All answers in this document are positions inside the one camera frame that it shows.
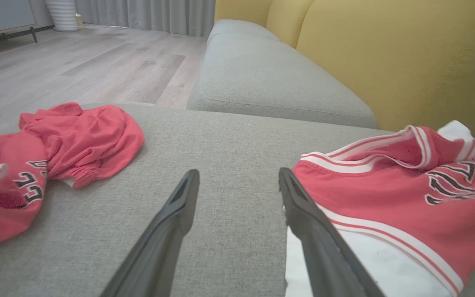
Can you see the large yellow sofa back cushion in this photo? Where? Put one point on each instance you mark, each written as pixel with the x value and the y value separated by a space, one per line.
pixel 406 62

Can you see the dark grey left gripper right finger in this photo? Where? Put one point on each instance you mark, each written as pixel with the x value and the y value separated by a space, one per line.
pixel 324 255

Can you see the white low media cabinet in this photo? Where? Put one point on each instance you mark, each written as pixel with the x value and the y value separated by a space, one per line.
pixel 2 14

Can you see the white ribbed plant pot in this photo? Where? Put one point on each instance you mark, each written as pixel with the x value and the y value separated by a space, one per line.
pixel 62 14

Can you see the red white striped basketball jersey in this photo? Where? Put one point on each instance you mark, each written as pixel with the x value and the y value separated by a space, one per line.
pixel 386 185

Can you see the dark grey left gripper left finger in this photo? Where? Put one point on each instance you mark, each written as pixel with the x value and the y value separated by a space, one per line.
pixel 159 247

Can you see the red basketball shorts white hem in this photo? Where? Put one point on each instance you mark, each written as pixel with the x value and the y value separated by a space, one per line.
pixel 89 140

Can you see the small yellow floor object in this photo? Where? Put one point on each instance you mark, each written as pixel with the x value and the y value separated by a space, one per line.
pixel 79 20

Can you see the grey pleated curtain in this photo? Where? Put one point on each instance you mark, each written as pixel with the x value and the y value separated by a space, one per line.
pixel 151 14

